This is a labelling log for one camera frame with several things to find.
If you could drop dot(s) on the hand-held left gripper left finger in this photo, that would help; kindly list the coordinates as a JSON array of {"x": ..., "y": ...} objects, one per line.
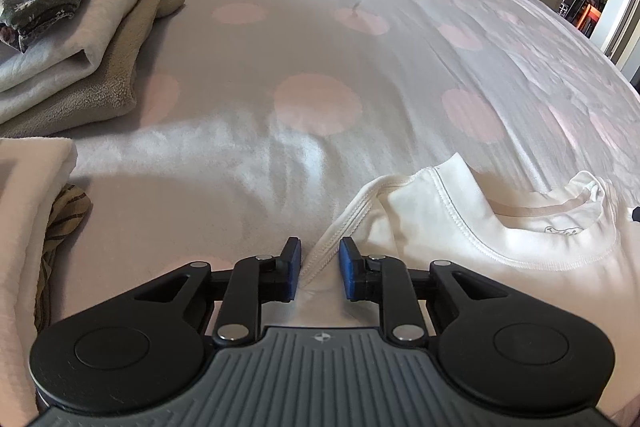
[{"x": 292, "y": 268}]

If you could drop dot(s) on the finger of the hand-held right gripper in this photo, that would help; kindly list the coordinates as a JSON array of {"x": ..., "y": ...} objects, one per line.
[{"x": 636, "y": 213}]

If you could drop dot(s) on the grey folded sweatshirt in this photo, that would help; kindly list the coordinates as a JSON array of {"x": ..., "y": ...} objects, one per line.
[{"x": 100, "y": 22}]

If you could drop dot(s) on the white t-shirt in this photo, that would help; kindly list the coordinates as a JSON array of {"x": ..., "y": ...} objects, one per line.
[{"x": 450, "y": 227}]

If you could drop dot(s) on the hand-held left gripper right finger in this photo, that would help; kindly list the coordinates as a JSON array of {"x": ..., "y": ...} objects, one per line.
[{"x": 347, "y": 269}]

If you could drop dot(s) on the beige fleece folded garment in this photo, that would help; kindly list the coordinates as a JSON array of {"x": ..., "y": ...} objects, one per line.
[{"x": 100, "y": 99}]

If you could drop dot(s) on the white ribbed folded garment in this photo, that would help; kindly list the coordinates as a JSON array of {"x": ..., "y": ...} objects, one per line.
[{"x": 25, "y": 232}]

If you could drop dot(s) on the olive striped garment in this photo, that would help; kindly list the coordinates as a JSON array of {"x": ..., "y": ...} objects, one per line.
[{"x": 60, "y": 227}]

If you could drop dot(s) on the orange lit shelf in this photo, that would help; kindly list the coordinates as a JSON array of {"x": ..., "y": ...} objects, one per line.
[{"x": 587, "y": 14}]

